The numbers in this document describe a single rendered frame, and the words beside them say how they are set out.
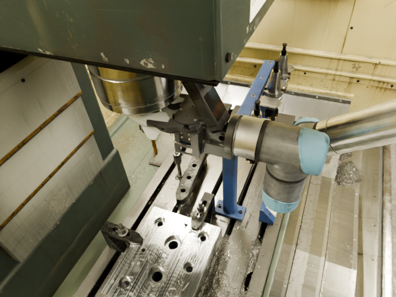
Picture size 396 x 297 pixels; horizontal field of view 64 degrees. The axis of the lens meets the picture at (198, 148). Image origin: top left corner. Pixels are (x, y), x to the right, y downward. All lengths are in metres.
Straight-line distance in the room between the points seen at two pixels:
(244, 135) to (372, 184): 1.13
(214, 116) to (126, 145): 1.36
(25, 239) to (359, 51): 1.46
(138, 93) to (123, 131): 1.47
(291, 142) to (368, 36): 1.07
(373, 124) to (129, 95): 0.42
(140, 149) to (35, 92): 0.94
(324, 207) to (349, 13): 0.79
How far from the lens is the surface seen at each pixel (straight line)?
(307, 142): 0.53
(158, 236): 0.97
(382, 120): 0.62
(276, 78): 1.02
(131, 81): 0.51
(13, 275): 1.22
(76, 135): 1.16
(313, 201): 1.38
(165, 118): 0.58
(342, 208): 1.42
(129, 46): 0.40
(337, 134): 0.65
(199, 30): 0.35
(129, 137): 1.92
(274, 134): 0.53
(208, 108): 0.54
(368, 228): 1.45
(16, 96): 0.97
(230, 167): 0.91
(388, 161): 1.54
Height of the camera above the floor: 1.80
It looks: 44 degrees down
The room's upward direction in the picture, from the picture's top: 6 degrees counter-clockwise
